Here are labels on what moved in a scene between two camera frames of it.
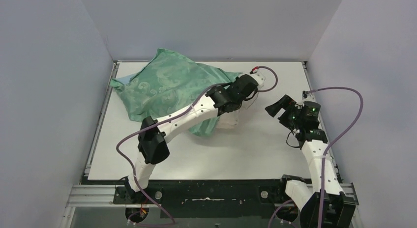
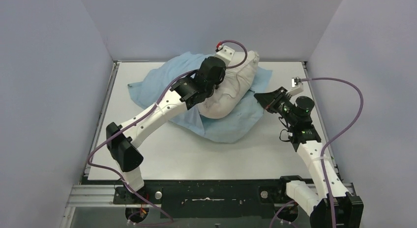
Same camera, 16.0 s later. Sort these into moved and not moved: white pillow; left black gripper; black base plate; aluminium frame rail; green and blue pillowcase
Moved: green and blue pillowcase; left black gripper; white pillow
Not moved: aluminium frame rail; black base plate
